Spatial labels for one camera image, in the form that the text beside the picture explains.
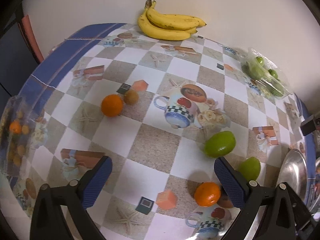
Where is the black power adapter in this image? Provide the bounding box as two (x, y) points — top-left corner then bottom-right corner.
(300, 115), (320, 136)

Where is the clear bag of green fruits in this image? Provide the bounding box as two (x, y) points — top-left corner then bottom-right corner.
(241, 48), (293, 99)

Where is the orange mandarin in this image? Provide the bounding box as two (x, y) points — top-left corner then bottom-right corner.
(101, 94), (124, 117)
(194, 182), (221, 207)

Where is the small brownish kumquat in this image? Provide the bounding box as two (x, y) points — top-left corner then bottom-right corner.
(124, 89), (139, 105)

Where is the red chair edge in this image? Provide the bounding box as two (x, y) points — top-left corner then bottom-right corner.
(22, 15), (44, 63)

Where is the large green mango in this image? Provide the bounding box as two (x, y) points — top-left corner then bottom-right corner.
(203, 131), (236, 158)

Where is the yellow banana bunch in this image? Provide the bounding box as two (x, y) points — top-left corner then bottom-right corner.
(137, 0), (207, 41)

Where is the clear box of small oranges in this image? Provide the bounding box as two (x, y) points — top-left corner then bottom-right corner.
(1, 96), (33, 177)

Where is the checkered printed tablecloth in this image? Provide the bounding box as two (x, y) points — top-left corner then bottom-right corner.
(1, 24), (313, 239)

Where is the round steel tray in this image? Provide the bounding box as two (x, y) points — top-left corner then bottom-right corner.
(276, 148), (319, 215)

